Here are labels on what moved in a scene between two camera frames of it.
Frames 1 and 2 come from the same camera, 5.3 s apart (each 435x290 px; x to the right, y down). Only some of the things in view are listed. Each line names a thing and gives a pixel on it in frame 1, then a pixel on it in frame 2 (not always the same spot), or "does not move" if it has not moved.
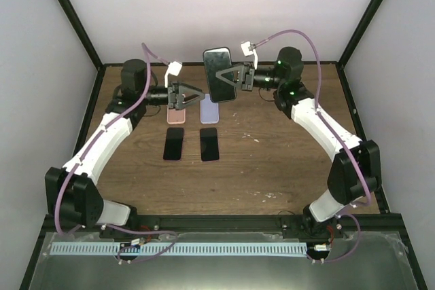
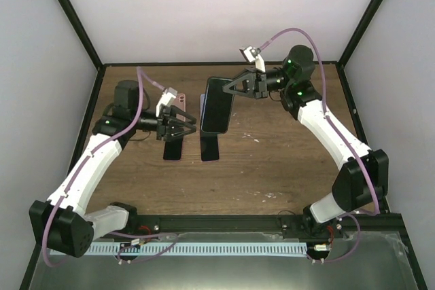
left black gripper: [179, 88] → [166, 130]
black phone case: [216, 58] → [217, 106]
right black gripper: [243, 68] → [256, 82]
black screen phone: [209, 140] does not move
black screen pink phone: [173, 143] does not move
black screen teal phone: [217, 60] → [217, 106]
